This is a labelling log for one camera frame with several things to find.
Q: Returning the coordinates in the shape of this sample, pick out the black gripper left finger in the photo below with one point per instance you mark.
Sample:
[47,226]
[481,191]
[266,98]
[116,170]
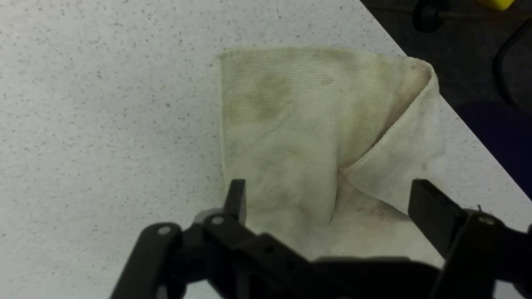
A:
[183,255]

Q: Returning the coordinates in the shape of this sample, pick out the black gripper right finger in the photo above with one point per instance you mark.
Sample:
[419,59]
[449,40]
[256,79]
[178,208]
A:
[482,255]

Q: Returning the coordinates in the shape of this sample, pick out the stained white towel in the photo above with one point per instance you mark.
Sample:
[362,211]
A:
[288,127]

